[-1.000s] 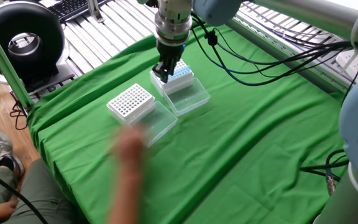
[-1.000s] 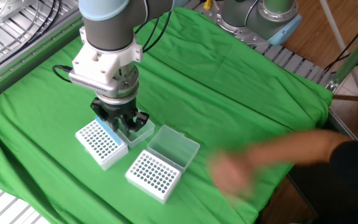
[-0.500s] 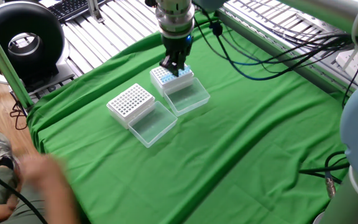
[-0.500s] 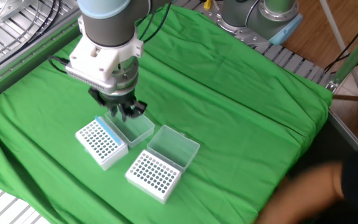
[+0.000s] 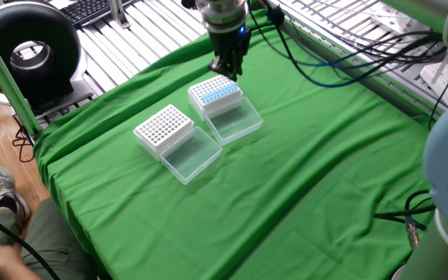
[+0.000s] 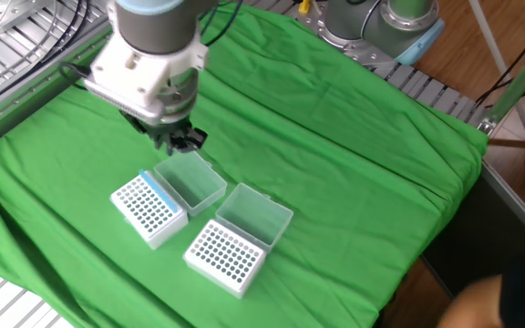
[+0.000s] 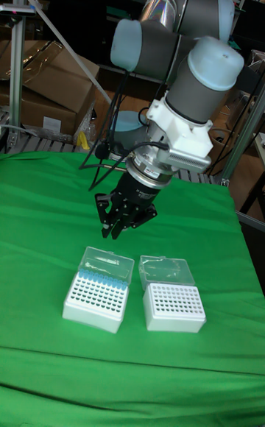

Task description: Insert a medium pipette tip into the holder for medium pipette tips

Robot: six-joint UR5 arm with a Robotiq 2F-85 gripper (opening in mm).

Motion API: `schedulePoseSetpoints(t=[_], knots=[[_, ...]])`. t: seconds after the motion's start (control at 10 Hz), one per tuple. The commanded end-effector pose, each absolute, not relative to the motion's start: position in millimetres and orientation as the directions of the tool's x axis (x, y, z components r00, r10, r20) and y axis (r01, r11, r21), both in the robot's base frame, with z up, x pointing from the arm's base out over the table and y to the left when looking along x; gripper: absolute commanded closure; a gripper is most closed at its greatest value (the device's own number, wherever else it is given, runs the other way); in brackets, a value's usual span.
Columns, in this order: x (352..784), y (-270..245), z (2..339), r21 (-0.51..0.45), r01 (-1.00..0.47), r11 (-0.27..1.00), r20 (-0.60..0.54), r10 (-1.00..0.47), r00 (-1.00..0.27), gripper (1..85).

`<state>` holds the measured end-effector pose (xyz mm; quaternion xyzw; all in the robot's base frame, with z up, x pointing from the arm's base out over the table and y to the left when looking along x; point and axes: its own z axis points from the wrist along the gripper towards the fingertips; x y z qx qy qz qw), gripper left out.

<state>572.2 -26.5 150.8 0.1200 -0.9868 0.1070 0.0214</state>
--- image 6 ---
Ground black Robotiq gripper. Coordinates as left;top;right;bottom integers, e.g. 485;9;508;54
123;112;209;157

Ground white pipette tip rack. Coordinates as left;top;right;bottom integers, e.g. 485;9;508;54
182;218;267;300
109;170;190;251

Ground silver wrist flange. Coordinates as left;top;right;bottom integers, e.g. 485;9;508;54
143;67;200;127

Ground green table cloth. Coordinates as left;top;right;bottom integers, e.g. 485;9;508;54
0;0;490;328

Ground silver metal plate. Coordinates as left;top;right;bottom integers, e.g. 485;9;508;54
0;0;57;36

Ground thin white pole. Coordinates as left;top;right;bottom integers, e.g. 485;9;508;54
467;0;525;149

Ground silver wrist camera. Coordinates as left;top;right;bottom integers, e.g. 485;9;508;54
82;77;163;127

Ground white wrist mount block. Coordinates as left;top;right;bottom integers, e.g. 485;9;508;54
89;11;210;104

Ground dark wrist camera cable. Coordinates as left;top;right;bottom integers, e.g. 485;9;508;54
59;0;244;90

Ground black table cable bundle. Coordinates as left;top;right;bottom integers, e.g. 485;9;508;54
0;0;93;118

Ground grey aluminium frame rail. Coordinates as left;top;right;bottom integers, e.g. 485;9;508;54
0;22;111;159

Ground aluminium table edge rail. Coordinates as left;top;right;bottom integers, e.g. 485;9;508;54
479;161;525;250

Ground black floor cables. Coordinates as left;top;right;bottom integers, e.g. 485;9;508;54
474;15;525;109

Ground aluminium corner post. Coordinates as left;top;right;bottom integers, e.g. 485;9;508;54
488;27;525;134

